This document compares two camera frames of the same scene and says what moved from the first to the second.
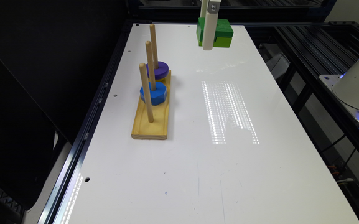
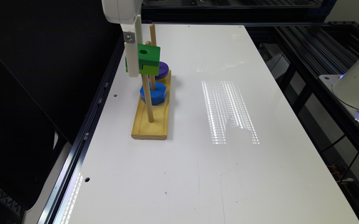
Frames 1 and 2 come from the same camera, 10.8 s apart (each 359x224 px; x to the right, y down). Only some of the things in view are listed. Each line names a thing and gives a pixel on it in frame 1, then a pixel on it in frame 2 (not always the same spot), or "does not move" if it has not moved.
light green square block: [221, 42] -> [148, 70]
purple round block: [161, 72] does not move
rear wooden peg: [154, 47] does not move
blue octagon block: [157, 96] does not move
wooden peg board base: [158, 129] does not move
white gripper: [210, 24] -> [126, 12]
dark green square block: [223, 28] -> [148, 55]
